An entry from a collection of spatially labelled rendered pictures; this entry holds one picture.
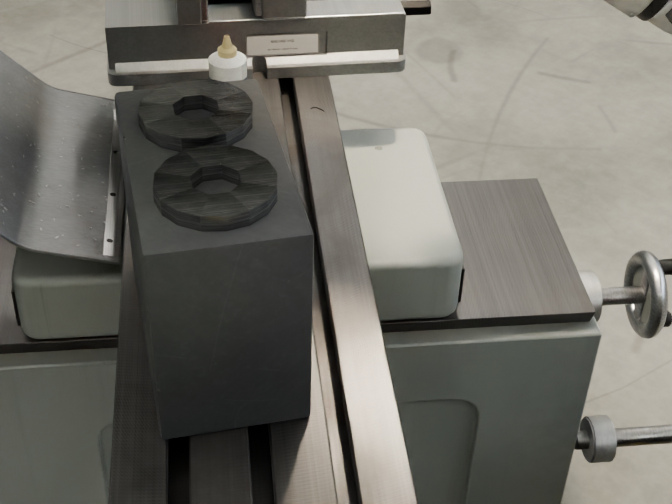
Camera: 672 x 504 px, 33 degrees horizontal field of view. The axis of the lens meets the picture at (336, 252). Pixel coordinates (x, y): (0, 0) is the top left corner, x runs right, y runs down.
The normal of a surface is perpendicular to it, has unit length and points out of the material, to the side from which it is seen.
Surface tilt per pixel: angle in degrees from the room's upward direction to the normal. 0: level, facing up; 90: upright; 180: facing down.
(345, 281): 0
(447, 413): 90
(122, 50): 90
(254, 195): 0
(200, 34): 90
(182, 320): 90
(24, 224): 32
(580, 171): 0
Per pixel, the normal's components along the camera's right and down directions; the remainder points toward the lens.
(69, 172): 0.31, -0.76
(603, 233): 0.03, -0.78
